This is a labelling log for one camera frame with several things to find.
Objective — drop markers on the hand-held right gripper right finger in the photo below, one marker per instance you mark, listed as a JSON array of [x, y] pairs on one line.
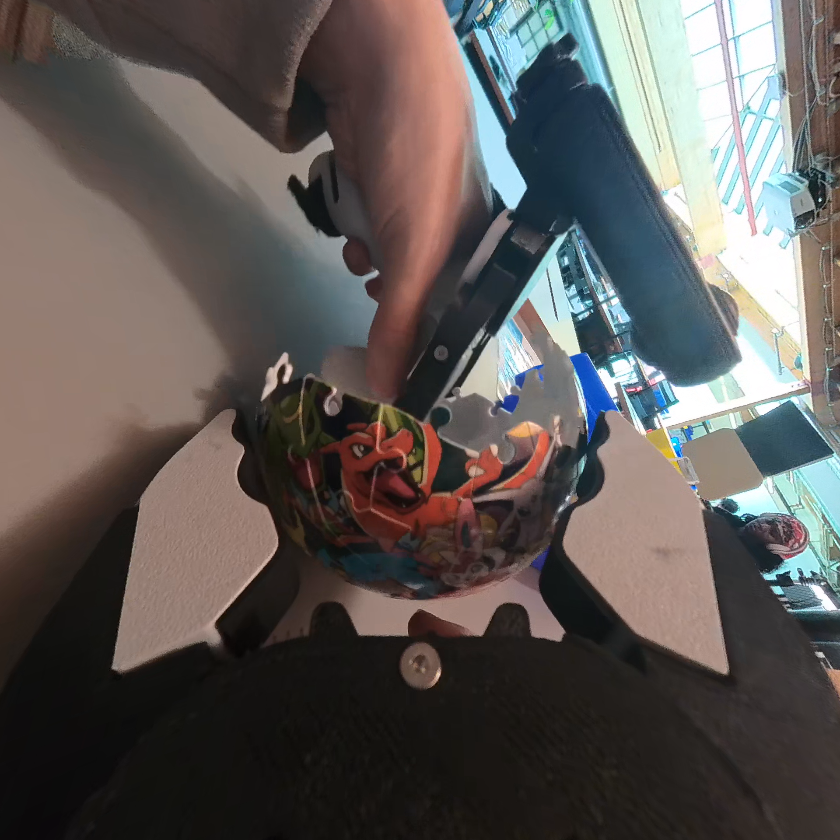
[[649, 564]]

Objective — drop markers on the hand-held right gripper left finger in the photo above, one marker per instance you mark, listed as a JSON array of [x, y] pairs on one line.
[[190, 558]]

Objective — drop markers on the half-built cartoon puzzle ball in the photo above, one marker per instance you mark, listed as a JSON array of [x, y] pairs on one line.
[[394, 492]]

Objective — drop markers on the person's right hand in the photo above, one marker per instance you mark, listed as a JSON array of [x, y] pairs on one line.
[[439, 627]]

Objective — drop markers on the person's left hand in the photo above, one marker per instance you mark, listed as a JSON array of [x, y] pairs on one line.
[[407, 164]]

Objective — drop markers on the yellow box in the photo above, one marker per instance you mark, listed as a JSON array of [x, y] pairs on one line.
[[663, 446]]

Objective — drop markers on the tan square panel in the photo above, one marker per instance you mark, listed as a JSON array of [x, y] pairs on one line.
[[722, 466]]

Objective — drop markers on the blue plastic bin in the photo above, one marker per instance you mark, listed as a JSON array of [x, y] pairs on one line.
[[590, 394]]

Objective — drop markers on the black square panel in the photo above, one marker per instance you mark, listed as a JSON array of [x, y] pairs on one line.
[[787, 439]]

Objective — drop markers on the white boxy camera device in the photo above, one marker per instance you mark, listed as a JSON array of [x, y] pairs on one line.
[[794, 203]]

